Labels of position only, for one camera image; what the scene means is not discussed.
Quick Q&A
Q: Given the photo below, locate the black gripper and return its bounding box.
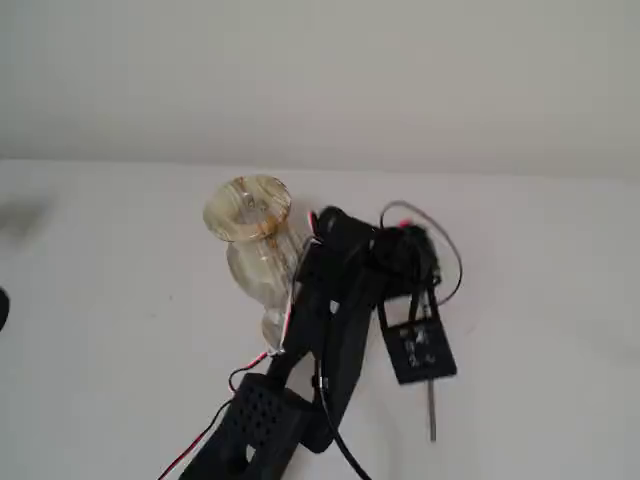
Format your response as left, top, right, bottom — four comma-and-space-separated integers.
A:
375, 287, 459, 387

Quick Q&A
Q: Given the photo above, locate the green onyx stone vase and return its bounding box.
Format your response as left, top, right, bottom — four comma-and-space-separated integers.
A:
202, 173, 314, 352

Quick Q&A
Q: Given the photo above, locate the gray looped cable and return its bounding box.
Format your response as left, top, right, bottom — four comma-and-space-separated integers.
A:
378, 199, 465, 307

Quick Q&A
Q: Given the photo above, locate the red white servo cable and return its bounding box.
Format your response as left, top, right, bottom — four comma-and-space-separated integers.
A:
268, 210, 322, 358

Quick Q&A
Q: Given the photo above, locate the red black wire pair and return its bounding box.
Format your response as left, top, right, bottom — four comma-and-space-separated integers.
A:
156, 349, 281, 480

